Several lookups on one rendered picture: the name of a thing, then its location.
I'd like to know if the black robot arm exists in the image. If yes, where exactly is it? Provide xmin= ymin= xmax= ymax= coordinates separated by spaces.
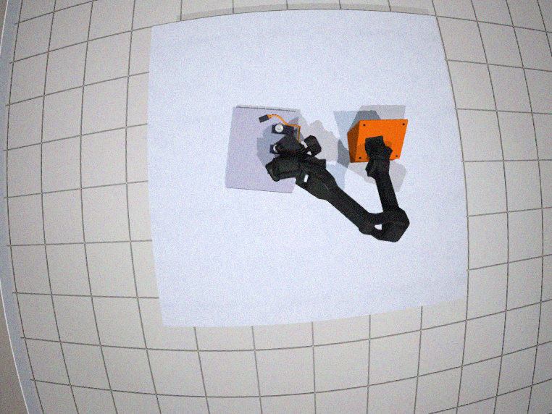
xmin=272 ymin=134 xmax=410 ymax=242

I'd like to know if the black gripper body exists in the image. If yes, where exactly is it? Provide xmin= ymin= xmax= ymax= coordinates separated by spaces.
xmin=265 ymin=135 xmax=322 ymax=182

